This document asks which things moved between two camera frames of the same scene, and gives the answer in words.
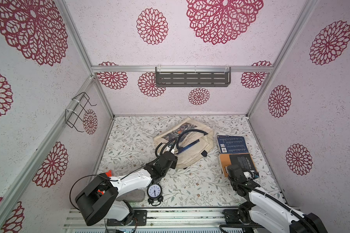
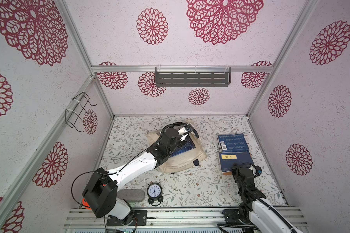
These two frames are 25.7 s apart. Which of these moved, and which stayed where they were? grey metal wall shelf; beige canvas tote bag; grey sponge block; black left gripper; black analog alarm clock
Moved: black left gripper; beige canvas tote bag
Stayed: grey metal wall shelf; black analog alarm clock; grey sponge block
